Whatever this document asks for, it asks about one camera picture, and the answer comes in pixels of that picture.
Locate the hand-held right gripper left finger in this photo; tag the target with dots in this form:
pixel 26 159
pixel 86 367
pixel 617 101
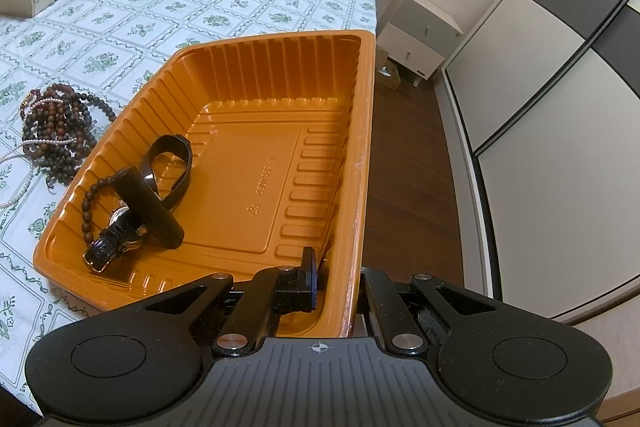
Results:
pixel 307 279

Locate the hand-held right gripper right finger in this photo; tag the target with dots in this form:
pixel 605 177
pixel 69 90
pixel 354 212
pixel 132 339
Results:
pixel 375 293

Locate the orange plastic tray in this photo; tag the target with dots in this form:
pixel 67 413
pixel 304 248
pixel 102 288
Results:
pixel 250 157

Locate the wide black wristband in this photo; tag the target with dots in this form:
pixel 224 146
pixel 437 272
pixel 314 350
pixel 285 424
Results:
pixel 160 217

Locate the small cardboard box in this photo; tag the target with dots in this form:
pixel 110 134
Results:
pixel 387 72

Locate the sliding wardrobe doors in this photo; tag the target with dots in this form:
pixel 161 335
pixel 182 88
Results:
pixel 540 107

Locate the white nightstand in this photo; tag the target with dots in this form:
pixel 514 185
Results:
pixel 420 42

